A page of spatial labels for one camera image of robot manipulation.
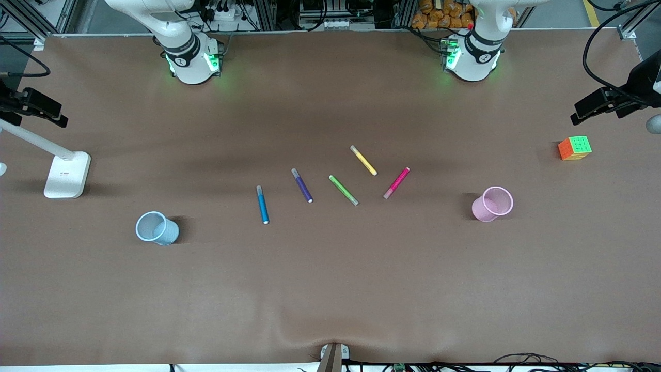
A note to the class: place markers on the pink marker pen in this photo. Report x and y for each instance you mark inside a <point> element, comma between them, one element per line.
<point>396,183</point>

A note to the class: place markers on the blue marker pen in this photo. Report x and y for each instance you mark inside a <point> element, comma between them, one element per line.
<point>263,206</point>

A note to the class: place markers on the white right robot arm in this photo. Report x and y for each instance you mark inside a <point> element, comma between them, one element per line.
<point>186,67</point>

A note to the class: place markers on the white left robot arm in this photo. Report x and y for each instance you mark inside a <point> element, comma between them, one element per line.
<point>475,67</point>

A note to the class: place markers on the colourful puzzle cube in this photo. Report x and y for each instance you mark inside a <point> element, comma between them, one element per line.
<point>576,147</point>

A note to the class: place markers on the white lamp stand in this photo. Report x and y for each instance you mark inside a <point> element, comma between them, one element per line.
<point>67,175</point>

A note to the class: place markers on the pink mesh cup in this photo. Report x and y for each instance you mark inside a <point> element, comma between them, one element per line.
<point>483,212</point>

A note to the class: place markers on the light blue mesh cup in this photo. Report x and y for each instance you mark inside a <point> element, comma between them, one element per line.
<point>168,235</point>

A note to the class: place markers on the pile of orange objects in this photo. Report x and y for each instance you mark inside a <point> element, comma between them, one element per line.
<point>439,18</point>

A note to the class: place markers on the white power strip with plugs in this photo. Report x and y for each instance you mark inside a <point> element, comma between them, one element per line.
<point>227,14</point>

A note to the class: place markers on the yellow marker pen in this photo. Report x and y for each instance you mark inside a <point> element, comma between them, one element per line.
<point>364,161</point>

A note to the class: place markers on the green marker pen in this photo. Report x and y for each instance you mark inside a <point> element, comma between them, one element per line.
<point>343,190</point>

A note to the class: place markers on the white empty power strip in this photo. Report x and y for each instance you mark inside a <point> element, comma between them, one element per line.
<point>338,24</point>

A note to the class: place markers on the purple marker pen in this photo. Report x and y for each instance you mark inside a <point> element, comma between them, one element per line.
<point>302,186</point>

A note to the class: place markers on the brown table cover mat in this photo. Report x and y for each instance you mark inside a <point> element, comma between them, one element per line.
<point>330,289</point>

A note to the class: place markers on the aluminium frame profile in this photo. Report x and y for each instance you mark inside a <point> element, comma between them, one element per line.
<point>266,15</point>
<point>638,18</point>
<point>403,13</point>
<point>28,20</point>

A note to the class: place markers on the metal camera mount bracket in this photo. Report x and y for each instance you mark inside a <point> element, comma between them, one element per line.
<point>333,359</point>

